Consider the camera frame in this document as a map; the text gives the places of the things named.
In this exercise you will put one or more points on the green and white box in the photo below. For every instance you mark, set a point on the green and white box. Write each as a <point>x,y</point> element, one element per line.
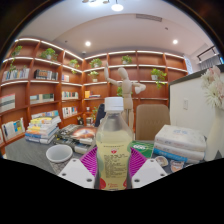
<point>144,147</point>

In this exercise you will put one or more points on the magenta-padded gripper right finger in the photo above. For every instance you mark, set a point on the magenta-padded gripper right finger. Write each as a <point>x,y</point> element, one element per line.
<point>148,173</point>

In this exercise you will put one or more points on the stack of dark magazines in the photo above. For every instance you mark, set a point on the stack of dark magazines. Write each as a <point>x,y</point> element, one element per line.
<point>80,135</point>

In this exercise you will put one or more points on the white mug with triangle pattern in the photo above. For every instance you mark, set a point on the white mug with triangle pattern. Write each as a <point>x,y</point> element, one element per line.
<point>59,155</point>

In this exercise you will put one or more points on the white jug vase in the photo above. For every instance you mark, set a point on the white jug vase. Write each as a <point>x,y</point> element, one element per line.
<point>215,140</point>

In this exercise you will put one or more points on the recessed ceiling spotlight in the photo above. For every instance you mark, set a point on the recessed ceiling spotlight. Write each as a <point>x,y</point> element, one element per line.
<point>87,43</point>
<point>175,41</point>

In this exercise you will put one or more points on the pink and white flower bouquet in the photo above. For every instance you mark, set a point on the pink and white flower bouquet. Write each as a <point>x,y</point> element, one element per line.
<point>213,90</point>

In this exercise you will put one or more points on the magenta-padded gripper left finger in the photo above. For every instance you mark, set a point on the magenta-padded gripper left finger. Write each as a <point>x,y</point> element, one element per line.
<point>76,173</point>

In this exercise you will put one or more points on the ceiling chandelier with round lamps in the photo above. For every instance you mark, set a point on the ceiling chandelier with round lamps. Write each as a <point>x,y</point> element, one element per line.
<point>116,6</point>

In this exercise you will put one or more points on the stack of colourful books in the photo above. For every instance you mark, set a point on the stack of colourful books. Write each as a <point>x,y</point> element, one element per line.
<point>43,128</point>

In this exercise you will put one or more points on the beige chair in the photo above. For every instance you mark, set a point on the beige chair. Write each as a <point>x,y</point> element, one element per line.
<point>151,121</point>

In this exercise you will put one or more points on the blue-edged tissue pack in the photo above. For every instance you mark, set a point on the blue-edged tissue pack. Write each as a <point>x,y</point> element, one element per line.
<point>170,156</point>

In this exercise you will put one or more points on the clear bottle with yellow drink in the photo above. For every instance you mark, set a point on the clear bottle with yellow drink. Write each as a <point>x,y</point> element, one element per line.
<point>114,156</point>

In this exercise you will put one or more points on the small white wall plate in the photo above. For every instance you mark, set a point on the small white wall plate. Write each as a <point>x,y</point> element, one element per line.
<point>185,104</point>

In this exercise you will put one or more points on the dark blue chair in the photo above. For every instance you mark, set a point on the dark blue chair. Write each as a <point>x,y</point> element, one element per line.
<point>100,116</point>

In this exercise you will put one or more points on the wooden shelf unit with contents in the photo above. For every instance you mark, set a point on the wooden shelf unit with contents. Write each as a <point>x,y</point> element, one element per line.
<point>50,86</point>

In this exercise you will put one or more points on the ceiling air vent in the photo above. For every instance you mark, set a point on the ceiling air vent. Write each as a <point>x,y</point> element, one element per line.
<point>149,17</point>

